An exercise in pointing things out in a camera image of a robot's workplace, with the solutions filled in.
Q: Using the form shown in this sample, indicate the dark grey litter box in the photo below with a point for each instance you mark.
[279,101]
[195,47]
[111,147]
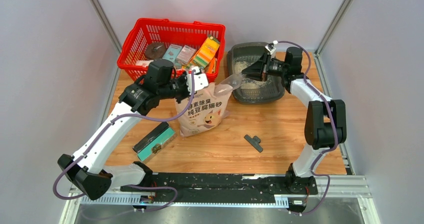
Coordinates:
[251,52]

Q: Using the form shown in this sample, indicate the yellow orange carton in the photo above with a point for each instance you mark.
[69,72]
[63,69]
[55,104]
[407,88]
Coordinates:
[205,53]

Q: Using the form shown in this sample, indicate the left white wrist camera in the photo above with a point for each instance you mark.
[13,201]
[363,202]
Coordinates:
[196,80]

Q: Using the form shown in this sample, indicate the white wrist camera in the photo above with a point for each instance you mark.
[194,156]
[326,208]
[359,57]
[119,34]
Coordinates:
[270,48]
[196,80]

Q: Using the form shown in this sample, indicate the red plastic shopping basket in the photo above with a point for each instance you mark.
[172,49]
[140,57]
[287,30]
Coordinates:
[150,37]

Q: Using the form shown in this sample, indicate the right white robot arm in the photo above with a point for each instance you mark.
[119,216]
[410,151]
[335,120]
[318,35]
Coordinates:
[325,123]

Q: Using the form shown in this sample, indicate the clear plastic scoop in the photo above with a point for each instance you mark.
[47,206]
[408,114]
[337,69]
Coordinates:
[229,84]

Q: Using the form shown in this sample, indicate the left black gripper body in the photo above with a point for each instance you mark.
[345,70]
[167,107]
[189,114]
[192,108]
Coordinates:
[178,88]

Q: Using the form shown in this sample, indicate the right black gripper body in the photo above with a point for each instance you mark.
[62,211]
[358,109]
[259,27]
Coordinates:
[270,67]

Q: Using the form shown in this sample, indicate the grey pink small box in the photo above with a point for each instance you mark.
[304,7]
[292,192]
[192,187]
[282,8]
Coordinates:
[185,55]

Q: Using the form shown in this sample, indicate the white pink packet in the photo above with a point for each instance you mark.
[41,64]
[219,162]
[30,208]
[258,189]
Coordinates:
[143,63]

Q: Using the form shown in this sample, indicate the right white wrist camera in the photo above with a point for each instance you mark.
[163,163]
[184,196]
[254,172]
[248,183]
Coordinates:
[270,48]

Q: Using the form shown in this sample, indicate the teal small box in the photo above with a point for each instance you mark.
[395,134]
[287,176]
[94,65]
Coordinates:
[172,52]

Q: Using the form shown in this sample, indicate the black bag clip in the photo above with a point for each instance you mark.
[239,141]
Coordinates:
[254,141]

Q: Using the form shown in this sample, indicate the pink cat litter bag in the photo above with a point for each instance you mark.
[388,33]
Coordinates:
[206,111]

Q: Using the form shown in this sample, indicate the brown round object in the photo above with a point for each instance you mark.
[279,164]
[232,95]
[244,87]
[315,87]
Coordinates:
[155,51]

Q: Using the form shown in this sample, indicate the teal and black box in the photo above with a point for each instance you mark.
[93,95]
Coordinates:
[154,142]

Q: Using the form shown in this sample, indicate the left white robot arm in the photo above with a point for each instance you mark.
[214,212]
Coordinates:
[86,168]

